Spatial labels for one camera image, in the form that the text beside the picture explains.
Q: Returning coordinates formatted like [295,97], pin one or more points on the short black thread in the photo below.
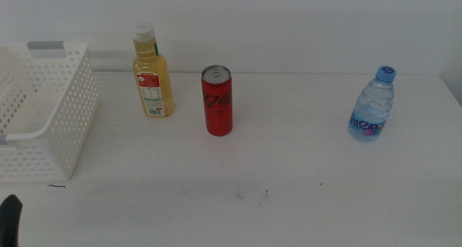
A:
[57,186]

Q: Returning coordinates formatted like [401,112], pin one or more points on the white perforated plastic basket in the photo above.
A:
[72,106]

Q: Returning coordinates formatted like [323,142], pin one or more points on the clear water bottle blue cap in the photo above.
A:
[371,106]

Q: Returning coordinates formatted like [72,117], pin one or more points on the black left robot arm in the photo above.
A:
[10,221]

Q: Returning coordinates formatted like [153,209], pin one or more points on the yellow tea bottle white cap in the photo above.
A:
[153,95]

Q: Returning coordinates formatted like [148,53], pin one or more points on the red cola can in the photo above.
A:
[217,109]

